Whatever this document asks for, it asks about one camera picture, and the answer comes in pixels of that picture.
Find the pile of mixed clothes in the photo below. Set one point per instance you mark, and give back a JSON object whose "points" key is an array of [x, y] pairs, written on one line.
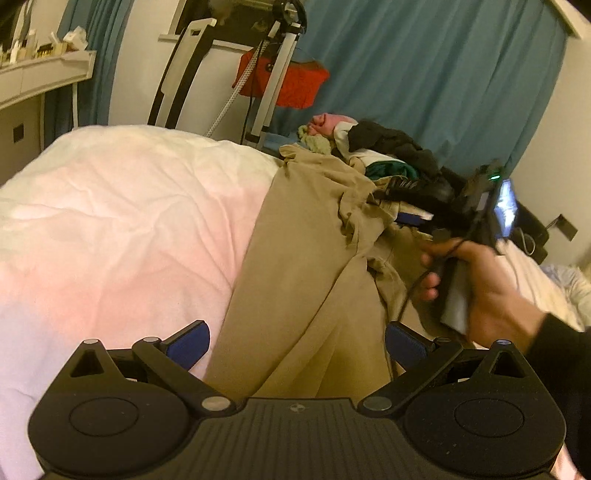
{"points": [[378, 152]]}

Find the garment steamer stand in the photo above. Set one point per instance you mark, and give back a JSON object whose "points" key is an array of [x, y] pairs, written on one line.
{"points": [[272, 78]]}

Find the dark window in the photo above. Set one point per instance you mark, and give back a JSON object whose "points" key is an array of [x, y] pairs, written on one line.
{"points": [[231, 14]]}

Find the person's right hand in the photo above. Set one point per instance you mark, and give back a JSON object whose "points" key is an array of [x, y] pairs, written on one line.
{"points": [[494, 295]]}

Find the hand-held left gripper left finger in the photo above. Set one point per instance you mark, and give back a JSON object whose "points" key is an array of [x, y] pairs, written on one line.
{"points": [[187, 346]]}

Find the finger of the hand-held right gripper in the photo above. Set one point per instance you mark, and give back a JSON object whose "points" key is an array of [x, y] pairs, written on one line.
{"points": [[415, 191], [413, 218]]}

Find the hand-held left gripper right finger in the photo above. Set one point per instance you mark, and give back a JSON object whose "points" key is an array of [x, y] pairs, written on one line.
{"points": [[404, 348]]}

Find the wide blue curtain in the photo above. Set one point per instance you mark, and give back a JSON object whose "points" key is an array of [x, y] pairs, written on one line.
{"points": [[415, 74]]}

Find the white dressing table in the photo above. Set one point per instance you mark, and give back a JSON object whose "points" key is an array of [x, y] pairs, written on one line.
{"points": [[41, 74]]}

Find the narrow blue curtain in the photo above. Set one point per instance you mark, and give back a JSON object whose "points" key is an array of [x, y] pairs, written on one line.
{"points": [[99, 64]]}

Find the black armchair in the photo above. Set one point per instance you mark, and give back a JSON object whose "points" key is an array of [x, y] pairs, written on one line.
{"points": [[531, 230]]}

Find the group of cosmetic bottles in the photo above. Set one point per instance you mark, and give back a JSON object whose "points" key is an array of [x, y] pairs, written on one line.
{"points": [[23, 44]]}

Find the white tissue box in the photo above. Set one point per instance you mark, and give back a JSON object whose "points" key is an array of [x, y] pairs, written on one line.
{"points": [[75, 39]]}

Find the red hanging garment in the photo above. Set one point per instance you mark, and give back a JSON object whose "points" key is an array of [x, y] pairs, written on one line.
{"points": [[295, 85]]}

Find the tan printed garment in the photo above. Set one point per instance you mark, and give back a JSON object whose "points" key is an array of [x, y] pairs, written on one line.
{"points": [[314, 286]]}

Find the black wall socket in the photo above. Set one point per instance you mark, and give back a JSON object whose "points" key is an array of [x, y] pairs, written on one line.
{"points": [[18, 134]]}

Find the white pink duvet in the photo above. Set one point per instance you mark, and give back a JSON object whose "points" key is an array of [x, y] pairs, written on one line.
{"points": [[115, 221]]}

